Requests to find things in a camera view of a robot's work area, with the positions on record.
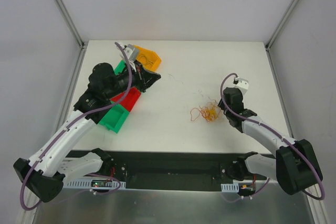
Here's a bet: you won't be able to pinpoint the dark wire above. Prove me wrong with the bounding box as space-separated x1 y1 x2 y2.
138 54 155 69

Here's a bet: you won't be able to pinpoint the aluminium frame post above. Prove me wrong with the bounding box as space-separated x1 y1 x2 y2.
265 0 301 51
54 0 86 48

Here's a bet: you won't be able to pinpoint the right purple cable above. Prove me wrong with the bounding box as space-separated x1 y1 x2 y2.
219 73 326 200

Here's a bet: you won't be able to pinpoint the yellow orange wires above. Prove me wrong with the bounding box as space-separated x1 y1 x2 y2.
189 98 223 123

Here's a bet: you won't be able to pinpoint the left aluminium frame post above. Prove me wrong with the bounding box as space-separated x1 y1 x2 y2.
54 0 86 48

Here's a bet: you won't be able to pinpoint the lower green plastic bin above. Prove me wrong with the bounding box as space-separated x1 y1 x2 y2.
99 104 130 133

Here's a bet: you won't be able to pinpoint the upper green plastic bin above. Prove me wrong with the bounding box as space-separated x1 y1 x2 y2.
114 60 126 74

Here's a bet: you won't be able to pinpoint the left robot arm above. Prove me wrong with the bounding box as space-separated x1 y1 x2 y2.
13 61 161 210

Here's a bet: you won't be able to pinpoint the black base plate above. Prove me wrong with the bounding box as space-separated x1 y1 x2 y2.
68 151 279 192

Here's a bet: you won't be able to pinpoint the orange plastic bin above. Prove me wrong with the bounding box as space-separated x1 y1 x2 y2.
135 45 162 72

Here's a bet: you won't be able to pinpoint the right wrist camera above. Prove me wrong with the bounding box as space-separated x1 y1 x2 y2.
233 77 249 95

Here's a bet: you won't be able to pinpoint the green plastic bin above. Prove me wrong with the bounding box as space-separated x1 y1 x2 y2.
114 60 126 74
99 104 130 133

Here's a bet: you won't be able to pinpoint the left white cable duct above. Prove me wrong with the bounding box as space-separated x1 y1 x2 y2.
63 178 126 190

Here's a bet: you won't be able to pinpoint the red plastic bin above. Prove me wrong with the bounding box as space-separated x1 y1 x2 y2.
111 87 141 112

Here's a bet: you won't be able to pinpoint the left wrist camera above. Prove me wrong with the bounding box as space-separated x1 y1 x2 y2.
120 44 140 62

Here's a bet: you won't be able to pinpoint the white cable duct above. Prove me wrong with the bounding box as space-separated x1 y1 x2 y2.
220 183 239 193
63 178 126 190

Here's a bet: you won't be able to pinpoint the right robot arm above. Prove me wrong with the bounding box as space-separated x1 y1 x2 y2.
218 87 323 195

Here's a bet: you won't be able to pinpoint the right white cable duct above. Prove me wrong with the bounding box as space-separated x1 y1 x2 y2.
220 183 239 193

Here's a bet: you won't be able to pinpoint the right aluminium frame post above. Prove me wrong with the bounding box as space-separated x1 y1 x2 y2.
265 0 301 51

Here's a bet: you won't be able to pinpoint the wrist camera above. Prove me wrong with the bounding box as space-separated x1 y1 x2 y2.
233 77 249 95
120 44 140 62

